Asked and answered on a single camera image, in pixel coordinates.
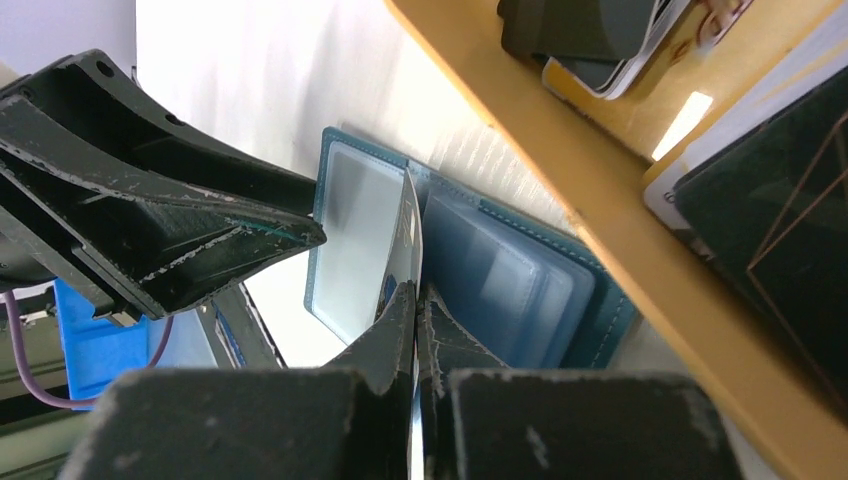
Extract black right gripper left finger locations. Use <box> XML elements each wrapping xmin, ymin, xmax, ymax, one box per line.
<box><xmin>60</xmin><ymin>281</ymin><xmax>416</xmax><ymax>479</ymax></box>

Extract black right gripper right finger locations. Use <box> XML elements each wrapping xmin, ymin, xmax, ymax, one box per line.
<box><xmin>416</xmin><ymin>285</ymin><xmax>742</xmax><ymax>479</ymax></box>

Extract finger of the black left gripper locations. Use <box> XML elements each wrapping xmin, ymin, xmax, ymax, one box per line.
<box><xmin>1</xmin><ymin>49</ymin><xmax>316</xmax><ymax>216</ymax></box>
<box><xmin>1</xmin><ymin>95</ymin><xmax>326</xmax><ymax>322</ymax></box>

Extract blue card holder wallet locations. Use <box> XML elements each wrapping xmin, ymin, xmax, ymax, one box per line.
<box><xmin>304</xmin><ymin>127</ymin><xmax>636</xmax><ymax>369</ymax></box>

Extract dark grey credit card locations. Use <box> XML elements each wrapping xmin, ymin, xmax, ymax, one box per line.
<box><xmin>379</xmin><ymin>170</ymin><xmax>422</xmax><ymax>479</ymax></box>

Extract white credit card stack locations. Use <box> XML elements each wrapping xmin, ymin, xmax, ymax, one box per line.
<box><xmin>642</xmin><ymin>13</ymin><xmax>848</xmax><ymax>233</ymax></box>

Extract yellow oval card tray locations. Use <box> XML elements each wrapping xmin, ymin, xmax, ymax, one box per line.
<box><xmin>388</xmin><ymin>1</ymin><xmax>847</xmax><ymax>479</ymax></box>

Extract gold credit card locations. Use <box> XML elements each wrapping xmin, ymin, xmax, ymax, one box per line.
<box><xmin>542</xmin><ymin>1</ymin><xmax>751</xmax><ymax>101</ymax></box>

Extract blue plastic bin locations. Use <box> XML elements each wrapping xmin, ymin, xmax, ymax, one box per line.
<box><xmin>53</xmin><ymin>280</ymin><xmax>218</xmax><ymax>400</ymax></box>

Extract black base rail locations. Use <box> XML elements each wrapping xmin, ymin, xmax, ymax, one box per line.
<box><xmin>195</xmin><ymin>284</ymin><xmax>287</xmax><ymax>369</ymax></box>

